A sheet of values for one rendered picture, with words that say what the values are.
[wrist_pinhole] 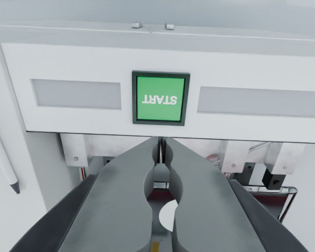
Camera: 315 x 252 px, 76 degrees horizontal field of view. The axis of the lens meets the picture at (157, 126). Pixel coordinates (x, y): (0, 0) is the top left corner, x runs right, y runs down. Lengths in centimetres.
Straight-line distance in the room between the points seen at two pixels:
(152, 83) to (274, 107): 13
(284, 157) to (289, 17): 104
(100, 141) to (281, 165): 29
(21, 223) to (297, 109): 39
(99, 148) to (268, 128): 25
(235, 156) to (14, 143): 29
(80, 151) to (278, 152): 30
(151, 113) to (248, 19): 107
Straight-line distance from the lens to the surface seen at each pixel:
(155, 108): 21
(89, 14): 121
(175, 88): 20
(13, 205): 36
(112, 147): 34
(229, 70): 21
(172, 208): 40
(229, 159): 33
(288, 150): 36
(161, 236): 47
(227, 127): 24
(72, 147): 33
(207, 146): 34
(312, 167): 54
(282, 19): 131
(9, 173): 30
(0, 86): 25
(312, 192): 60
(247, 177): 45
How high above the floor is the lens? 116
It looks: 62 degrees down
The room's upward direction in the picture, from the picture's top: 179 degrees counter-clockwise
